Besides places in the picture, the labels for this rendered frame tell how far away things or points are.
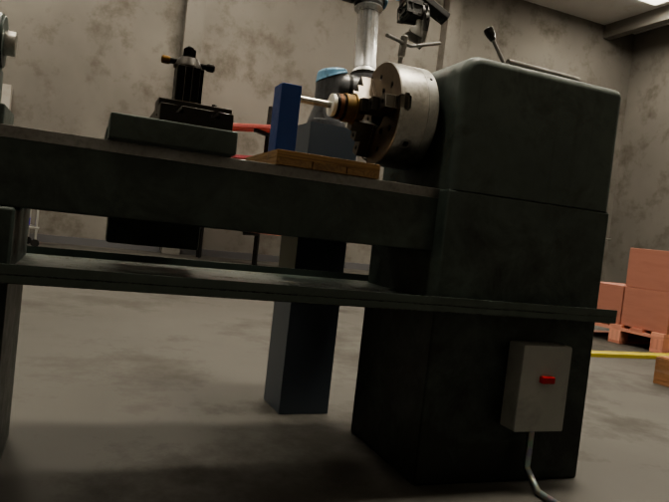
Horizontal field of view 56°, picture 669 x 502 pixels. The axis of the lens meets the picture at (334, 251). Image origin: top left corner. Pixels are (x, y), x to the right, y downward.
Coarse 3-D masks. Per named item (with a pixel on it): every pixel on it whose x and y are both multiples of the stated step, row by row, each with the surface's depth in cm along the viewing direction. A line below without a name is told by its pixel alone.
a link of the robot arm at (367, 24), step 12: (360, 0) 251; (372, 0) 250; (384, 0) 254; (360, 12) 252; (372, 12) 251; (360, 24) 251; (372, 24) 251; (360, 36) 251; (372, 36) 250; (360, 48) 250; (372, 48) 250; (360, 60) 249; (372, 60) 250; (360, 72) 247; (372, 72) 247
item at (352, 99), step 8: (344, 96) 189; (352, 96) 189; (344, 104) 187; (352, 104) 188; (336, 112) 187; (344, 112) 188; (352, 112) 188; (344, 120) 190; (352, 120) 190; (360, 120) 192
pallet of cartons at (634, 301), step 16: (640, 256) 549; (656, 256) 536; (640, 272) 548; (656, 272) 534; (608, 288) 573; (624, 288) 560; (640, 288) 547; (656, 288) 533; (608, 304) 571; (624, 304) 558; (640, 304) 544; (656, 304) 531; (624, 320) 557; (640, 320) 543; (656, 320) 530; (608, 336) 565; (624, 336) 559; (640, 336) 632; (656, 336) 525; (656, 352) 524
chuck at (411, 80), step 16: (384, 64) 194; (400, 64) 190; (384, 80) 193; (400, 80) 183; (416, 80) 185; (416, 96) 183; (400, 112) 181; (416, 112) 183; (384, 128) 189; (400, 128) 182; (416, 128) 184; (384, 144) 188; (416, 144) 187; (368, 160) 198; (384, 160) 191; (400, 160) 191
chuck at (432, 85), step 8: (424, 72) 190; (432, 80) 188; (432, 88) 186; (432, 96) 185; (432, 104) 184; (432, 112) 184; (432, 120) 185; (432, 128) 186; (424, 136) 186; (432, 136) 187; (424, 144) 187; (416, 152) 189; (424, 152) 190; (416, 160) 192; (400, 168) 198; (408, 168) 197
